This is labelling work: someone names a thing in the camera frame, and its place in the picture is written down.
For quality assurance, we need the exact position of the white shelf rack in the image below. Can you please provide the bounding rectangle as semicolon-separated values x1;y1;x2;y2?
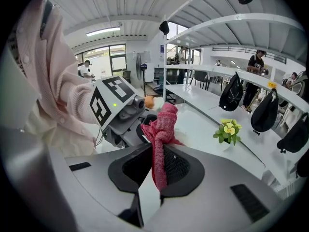
163;0;309;200

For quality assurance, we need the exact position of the person's cream printed top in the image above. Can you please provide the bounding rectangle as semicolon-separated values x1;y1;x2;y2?
0;28;42;130

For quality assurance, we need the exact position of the white grey beanbag chair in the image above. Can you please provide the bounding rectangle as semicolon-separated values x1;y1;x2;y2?
154;97;165;113

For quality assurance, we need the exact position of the person's left forearm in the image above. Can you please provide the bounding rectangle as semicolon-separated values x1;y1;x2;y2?
56;68;99;128

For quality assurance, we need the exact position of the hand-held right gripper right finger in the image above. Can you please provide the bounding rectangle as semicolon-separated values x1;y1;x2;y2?
144;144;283;232

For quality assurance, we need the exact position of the black chair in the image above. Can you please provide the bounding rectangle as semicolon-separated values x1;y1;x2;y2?
193;70;211;91

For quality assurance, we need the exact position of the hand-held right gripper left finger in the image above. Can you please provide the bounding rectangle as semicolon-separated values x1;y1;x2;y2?
48;143;154;229

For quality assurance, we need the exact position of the pink cloth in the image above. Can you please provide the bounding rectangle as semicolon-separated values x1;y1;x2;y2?
140;102;185;192

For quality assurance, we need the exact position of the person's pink striped shirt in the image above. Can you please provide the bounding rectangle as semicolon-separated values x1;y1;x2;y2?
14;0;102;157

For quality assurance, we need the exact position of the ceiling light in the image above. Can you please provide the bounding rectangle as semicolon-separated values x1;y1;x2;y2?
86;27;121;37

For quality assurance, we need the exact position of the yellow potted flower plant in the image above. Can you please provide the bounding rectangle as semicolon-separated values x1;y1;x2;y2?
212;118;243;152

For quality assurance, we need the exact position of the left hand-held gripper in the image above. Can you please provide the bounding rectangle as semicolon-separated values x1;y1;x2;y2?
89;75;158;149

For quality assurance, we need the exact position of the black waist bag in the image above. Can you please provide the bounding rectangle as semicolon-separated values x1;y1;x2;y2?
295;151;309;178
277;112;309;154

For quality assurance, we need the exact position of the black standing fan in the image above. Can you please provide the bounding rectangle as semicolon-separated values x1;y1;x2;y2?
135;52;143;80

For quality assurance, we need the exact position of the black railing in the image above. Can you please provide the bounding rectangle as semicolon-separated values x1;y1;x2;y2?
212;46;288;64

